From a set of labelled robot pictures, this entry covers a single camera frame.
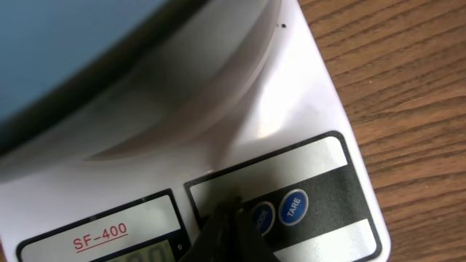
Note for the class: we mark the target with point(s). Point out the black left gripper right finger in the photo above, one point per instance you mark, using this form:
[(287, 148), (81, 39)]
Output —
[(248, 244)]

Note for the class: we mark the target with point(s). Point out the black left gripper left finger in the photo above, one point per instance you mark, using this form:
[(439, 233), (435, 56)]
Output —
[(212, 244)]

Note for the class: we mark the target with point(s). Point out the white digital kitchen scale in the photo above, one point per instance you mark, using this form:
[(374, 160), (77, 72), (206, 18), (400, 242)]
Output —
[(236, 103)]

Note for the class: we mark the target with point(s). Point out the blue metal bowl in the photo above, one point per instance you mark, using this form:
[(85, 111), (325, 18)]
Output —
[(56, 55)]

